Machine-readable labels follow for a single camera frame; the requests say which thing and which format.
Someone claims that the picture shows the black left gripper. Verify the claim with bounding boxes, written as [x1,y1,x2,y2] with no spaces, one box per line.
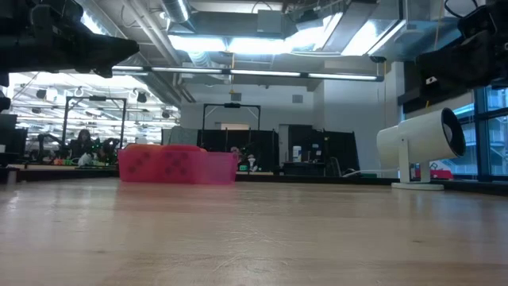
[0,21,140,79]

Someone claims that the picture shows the red foam dice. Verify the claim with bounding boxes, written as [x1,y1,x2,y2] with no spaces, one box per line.
[162,144,207,184]

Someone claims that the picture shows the grey ceiling box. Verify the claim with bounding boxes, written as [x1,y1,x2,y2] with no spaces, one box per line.
[256,10,283,35]

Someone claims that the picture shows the grey panel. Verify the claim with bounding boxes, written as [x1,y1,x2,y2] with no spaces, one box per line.
[160,126,199,146]

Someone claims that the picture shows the black monitor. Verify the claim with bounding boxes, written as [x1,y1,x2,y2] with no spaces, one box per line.
[0,114,29,167]

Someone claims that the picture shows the black cabinet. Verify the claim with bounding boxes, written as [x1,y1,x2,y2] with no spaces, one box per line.
[287,124,361,176]

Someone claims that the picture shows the white projector cable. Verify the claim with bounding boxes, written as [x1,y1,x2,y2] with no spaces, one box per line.
[341,168,398,179]

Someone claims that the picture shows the long strip light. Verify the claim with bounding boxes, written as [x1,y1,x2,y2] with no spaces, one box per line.
[112,65,385,83]

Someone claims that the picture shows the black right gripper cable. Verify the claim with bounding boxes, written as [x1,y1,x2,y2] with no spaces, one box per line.
[443,0,480,20]

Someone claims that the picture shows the dark window frame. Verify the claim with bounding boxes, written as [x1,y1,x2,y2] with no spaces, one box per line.
[474,85,508,182]

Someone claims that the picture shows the red low object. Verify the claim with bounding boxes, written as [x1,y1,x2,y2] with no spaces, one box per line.
[412,168,454,180]

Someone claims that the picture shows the red translucent plastic bin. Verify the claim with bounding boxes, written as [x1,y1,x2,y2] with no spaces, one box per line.
[117,143,239,186]

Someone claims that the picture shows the black aluminium table frame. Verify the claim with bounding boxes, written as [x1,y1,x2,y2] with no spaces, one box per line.
[0,166,508,196]

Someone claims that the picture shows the white cylindrical camera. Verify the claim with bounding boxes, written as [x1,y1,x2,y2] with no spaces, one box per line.
[375,107,468,191]

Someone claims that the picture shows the black partition screen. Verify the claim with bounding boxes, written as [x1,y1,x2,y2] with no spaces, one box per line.
[197,129,279,172]

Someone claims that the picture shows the silver ventilation duct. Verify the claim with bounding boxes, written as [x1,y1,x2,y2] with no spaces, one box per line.
[160,0,192,24]

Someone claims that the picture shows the black gantry frame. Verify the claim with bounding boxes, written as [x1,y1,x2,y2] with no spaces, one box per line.
[201,102,262,132]
[62,95,128,160]

